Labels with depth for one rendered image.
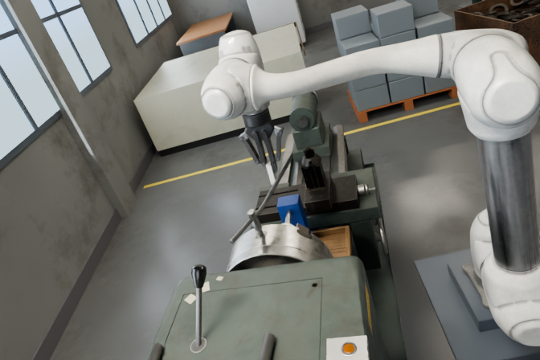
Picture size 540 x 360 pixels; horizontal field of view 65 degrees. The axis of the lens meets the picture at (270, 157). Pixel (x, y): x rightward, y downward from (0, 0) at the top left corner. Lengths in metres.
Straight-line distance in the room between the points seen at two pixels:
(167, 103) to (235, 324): 4.18
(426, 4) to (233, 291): 3.99
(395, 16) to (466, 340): 3.25
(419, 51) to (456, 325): 0.87
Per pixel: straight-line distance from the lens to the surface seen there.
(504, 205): 1.06
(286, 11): 7.81
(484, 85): 0.86
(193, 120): 5.02
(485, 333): 1.51
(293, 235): 1.19
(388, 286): 1.93
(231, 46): 1.06
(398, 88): 4.45
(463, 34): 1.05
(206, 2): 8.72
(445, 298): 1.59
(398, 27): 4.28
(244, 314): 0.99
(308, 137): 2.23
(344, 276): 0.99
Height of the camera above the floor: 1.95
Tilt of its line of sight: 27 degrees down
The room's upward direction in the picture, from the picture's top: 19 degrees counter-clockwise
